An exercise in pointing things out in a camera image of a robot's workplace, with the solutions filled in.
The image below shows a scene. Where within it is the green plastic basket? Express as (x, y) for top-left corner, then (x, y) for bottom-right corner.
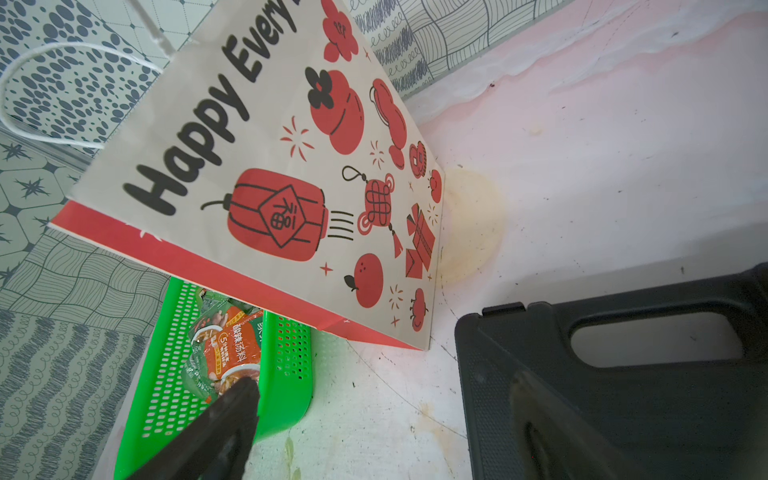
(114, 278), (314, 479)

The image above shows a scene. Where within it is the black plastic tool case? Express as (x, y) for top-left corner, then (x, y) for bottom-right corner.
(454, 264), (767, 479)

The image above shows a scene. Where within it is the red orange soup packet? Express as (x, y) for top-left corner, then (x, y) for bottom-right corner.
(183, 297), (264, 404)

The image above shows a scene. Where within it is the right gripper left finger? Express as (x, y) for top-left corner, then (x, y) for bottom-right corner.
(130, 378), (260, 479)

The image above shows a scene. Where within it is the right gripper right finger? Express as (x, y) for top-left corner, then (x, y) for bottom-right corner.
(509, 371), (648, 479)

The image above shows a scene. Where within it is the white red paper gift bag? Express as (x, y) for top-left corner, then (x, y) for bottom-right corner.
(52, 1), (446, 351)

